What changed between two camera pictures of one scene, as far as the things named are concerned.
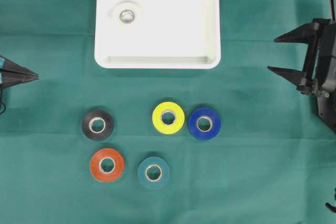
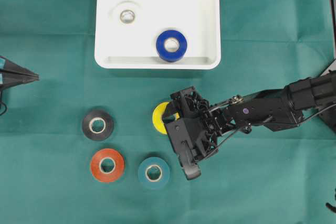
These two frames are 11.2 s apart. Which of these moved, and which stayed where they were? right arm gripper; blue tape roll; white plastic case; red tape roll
Moved: right arm gripper; blue tape roll
Stayed: white plastic case; red tape roll
